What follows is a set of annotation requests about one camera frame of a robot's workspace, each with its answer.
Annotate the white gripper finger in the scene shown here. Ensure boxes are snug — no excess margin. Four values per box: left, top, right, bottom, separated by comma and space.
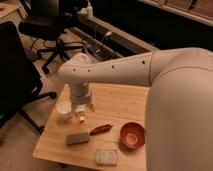
76, 105, 86, 122
61, 111, 73, 121

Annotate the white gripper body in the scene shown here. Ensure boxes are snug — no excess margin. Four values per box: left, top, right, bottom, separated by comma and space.
69, 83, 94, 113

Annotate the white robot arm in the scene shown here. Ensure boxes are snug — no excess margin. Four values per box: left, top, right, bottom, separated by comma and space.
59, 47, 213, 171

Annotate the white paper cup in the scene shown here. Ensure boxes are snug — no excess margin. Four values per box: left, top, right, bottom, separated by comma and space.
56, 101, 71, 115

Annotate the grey sponge block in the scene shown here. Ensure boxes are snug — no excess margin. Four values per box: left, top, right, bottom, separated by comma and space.
66, 132, 89, 145

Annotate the small wooden table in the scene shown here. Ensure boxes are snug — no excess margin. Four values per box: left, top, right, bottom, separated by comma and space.
33, 84, 148, 171

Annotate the black office chair left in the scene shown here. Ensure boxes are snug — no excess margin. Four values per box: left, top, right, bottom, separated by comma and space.
0, 21, 57, 133

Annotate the black office chair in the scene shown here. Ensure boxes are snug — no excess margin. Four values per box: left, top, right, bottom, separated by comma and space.
18, 0, 88, 74
0, 21, 57, 133

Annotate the red bowl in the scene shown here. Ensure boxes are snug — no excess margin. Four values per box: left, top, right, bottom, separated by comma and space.
120, 122, 145, 150

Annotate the white desk lamp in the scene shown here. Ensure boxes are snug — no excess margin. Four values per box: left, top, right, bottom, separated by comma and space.
100, 31, 112, 50

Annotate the black office chair back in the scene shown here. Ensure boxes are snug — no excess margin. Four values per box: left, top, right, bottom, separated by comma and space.
18, 0, 88, 74

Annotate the white spray bottle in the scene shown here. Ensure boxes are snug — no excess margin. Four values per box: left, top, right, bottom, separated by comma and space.
87, 0, 93, 17

